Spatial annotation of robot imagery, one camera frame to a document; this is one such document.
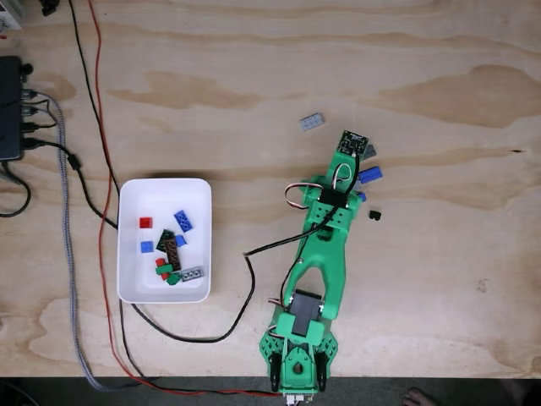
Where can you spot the blue 2x4 lego brick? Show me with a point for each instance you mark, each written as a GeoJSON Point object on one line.
{"type": "Point", "coordinates": [372, 174]}
{"type": "Point", "coordinates": [184, 220]}

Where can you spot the blue 2x2 lego brick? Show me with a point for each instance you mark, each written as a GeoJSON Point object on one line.
{"type": "Point", "coordinates": [147, 247]}
{"type": "Point", "coordinates": [181, 240]}
{"type": "Point", "coordinates": [362, 196]}

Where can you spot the dark green 2x4 lego brick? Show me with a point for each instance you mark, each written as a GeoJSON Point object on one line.
{"type": "Point", "coordinates": [165, 234]}

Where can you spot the brown 1x6 lego brick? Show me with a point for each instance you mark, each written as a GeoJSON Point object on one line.
{"type": "Point", "coordinates": [172, 254]}

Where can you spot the red 2x2 lego brick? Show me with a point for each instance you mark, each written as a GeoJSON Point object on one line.
{"type": "Point", "coordinates": [145, 223]}

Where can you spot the green 2x2 lego brick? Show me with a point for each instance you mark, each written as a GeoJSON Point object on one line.
{"type": "Point", "coordinates": [173, 280]}

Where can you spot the green 1x3 lego brick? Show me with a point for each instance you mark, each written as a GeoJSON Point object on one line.
{"type": "Point", "coordinates": [163, 269]}

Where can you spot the dark grey 2x4 lego brick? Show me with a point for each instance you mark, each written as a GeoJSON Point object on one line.
{"type": "Point", "coordinates": [371, 152]}

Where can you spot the light grey 2x4 lego brick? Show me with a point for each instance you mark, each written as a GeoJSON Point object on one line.
{"type": "Point", "coordinates": [313, 122]}

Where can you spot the small black lego brick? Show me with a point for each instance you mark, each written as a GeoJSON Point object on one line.
{"type": "Point", "coordinates": [375, 215]}

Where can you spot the white plastic bin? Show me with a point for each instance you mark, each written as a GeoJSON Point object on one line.
{"type": "Point", "coordinates": [131, 199]}

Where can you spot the person's foot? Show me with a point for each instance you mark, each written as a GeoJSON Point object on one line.
{"type": "Point", "coordinates": [418, 399]}

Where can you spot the small black knob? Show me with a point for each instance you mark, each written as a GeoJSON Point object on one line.
{"type": "Point", "coordinates": [27, 69]}

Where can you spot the small black object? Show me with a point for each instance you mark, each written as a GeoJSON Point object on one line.
{"type": "Point", "coordinates": [50, 6]}

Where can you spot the dark grey USB hub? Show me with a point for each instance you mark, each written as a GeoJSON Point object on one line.
{"type": "Point", "coordinates": [9, 110]}

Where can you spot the white power supply box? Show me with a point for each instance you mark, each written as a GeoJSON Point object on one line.
{"type": "Point", "coordinates": [8, 17]}

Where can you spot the black camera circuit board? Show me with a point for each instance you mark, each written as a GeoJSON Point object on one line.
{"type": "Point", "coordinates": [351, 143]}

